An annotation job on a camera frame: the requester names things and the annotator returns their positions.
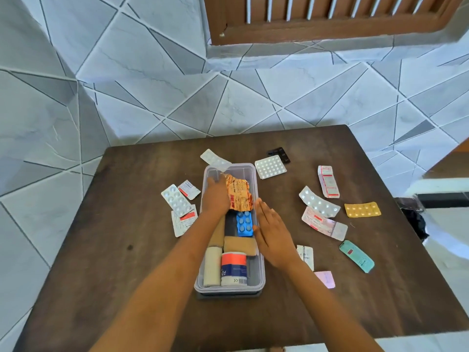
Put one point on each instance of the small white red pill strip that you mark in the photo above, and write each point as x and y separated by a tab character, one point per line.
189	189

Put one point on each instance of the person's right hand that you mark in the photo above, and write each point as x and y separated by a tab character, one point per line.
274	238

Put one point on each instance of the brown wooden window frame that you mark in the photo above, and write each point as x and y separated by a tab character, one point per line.
329	31

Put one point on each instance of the teal pill strip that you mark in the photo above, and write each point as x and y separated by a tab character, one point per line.
357	256

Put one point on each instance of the person's right forearm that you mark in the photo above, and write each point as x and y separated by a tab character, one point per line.
329	311

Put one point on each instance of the white red-edged pill strip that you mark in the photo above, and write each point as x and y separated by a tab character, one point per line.
328	181

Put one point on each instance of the person's left forearm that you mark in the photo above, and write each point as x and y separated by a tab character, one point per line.
165	282

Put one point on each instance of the beige bandage roll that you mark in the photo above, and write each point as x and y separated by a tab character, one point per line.
212	267

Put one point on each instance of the black bag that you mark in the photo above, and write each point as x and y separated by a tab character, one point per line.
414	219

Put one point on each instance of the pink pill strip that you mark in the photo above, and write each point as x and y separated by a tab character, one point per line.
326	279

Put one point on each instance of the silver blister pack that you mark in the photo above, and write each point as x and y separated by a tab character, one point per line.
176	199
318	202

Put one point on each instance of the blue blister pack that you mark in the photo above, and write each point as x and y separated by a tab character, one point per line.
244	223

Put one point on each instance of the white tape roll orange label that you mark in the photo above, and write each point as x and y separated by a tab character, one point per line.
234	269

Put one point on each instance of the orange blister strip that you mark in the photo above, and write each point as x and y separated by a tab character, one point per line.
240	194

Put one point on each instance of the clear plastic storage container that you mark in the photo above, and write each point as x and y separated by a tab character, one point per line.
252	280

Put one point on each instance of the person's right fingers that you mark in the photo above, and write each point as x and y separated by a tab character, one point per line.
265	216

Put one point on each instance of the white round-pill blister pack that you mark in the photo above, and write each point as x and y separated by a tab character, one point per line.
270	167

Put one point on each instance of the person's left fingers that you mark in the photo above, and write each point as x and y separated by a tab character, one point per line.
215	178

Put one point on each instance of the tan crepe bandage roll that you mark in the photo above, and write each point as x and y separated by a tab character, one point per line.
218	234
240	246

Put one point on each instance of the person's left hand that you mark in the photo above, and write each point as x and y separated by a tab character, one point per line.
216	197

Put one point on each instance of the white pill strip red label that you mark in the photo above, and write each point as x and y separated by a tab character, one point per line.
182	222
326	225

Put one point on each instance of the dark blister pack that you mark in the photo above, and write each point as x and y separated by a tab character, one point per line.
281	153

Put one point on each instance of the yellow blister pack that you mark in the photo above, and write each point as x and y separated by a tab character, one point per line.
362	210

